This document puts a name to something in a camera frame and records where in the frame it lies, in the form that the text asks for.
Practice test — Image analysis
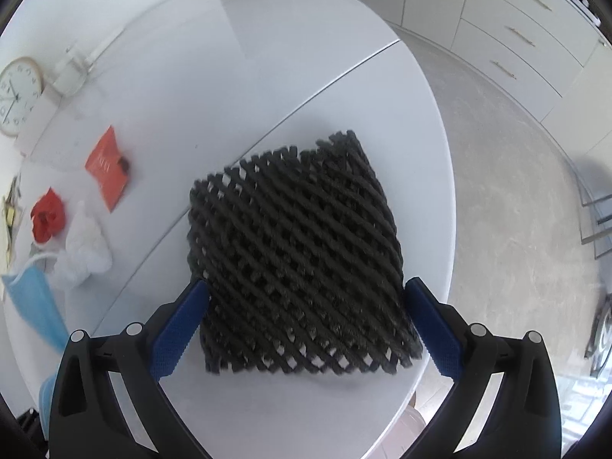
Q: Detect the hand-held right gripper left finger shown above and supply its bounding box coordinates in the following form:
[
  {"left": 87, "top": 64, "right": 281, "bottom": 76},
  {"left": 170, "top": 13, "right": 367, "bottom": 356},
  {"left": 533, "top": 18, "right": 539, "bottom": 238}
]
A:
[{"left": 48, "top": 277, "right": 213, "bottom": 459}]

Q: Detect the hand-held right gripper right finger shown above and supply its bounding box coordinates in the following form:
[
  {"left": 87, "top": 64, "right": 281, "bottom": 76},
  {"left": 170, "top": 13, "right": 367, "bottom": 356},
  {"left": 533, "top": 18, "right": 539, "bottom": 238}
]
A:
[{"left": 404, "top": 276, "right": 562, "bottom": 459}]

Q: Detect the white tissue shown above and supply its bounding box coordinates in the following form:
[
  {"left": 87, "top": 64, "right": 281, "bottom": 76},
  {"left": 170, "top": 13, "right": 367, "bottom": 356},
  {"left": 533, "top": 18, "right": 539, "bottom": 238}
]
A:
[{"left": 52, "top": 201, "right": 114, "bottom": 290}]

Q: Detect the black foam fruit net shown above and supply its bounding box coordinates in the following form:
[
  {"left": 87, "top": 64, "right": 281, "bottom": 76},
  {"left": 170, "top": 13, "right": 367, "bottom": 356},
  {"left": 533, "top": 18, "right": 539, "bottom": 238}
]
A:
[{"left": 187, "top": 129, "right": 424, "bottom": 378}]

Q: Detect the blue face mask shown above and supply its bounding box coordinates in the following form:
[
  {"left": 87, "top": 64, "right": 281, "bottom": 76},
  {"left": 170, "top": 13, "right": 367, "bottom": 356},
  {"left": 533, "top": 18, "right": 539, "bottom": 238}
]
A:
[{"left": 0, "top": 253, "right": 70, "bottom": 355}]

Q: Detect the red flat packet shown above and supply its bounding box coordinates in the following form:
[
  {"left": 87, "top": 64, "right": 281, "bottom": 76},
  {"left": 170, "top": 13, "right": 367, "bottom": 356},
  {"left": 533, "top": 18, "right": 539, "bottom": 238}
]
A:
[{"left": 85, "top": 125, "right": 133, "bottom": 213}]

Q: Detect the red crumpled wrapper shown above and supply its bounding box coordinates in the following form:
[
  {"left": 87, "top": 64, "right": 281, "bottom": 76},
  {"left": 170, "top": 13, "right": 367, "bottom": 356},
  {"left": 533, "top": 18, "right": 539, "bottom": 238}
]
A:
[{"left": 30, "top": 187, "right": 68, "bottom": 244}]

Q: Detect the grey metal stool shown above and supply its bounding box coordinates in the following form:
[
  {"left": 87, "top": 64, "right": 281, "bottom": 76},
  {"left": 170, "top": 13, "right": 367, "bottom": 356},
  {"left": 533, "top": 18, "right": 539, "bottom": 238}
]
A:
[{"left": 571, "top": 158, "right": 612, "bottom": 261}]

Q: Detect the white drawer cabinet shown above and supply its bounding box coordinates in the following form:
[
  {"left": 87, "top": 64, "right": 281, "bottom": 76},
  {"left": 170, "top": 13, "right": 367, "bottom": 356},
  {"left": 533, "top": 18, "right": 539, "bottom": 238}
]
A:
[{"left": 358, "top": 0, "right": 612, "bottom": 125}]

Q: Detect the round wall clock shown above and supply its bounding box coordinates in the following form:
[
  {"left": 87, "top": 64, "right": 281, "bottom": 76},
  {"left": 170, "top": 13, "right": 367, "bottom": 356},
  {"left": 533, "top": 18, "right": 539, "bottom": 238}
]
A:
[{"left": 0, "top": 56, "right": 45, "bottom": 137}]

